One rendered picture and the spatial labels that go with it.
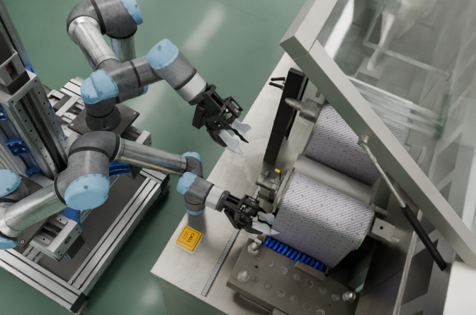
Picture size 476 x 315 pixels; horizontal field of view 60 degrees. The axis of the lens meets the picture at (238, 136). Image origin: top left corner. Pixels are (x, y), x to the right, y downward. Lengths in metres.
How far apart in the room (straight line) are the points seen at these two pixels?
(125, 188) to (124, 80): 1.39
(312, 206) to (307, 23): 0.71
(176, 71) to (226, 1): 2.82
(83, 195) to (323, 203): 0.66
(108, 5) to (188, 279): 0.94
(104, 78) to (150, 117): 1.85
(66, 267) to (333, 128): 1.56
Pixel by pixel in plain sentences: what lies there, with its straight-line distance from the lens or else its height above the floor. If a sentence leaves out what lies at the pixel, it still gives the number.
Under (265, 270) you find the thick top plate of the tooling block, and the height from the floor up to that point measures 1.03.
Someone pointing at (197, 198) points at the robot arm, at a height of 1.12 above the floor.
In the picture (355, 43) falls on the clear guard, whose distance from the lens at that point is 0.66.
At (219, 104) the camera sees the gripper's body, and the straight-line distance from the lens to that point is 1.05.
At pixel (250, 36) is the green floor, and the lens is 3.49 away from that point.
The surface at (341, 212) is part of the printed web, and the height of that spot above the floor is 1.31.
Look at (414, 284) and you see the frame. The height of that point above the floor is 1.46.
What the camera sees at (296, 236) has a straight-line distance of 1.33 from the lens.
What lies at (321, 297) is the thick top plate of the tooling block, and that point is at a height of 1.03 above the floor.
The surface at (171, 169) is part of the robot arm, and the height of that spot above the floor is 1.08.
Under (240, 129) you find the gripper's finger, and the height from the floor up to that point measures 1.41.
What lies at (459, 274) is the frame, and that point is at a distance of 0.84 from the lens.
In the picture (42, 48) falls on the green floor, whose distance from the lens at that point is 3.50.
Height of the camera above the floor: 2.34
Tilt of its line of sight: 56 degrees down
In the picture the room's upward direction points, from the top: 10 degrees clockwise
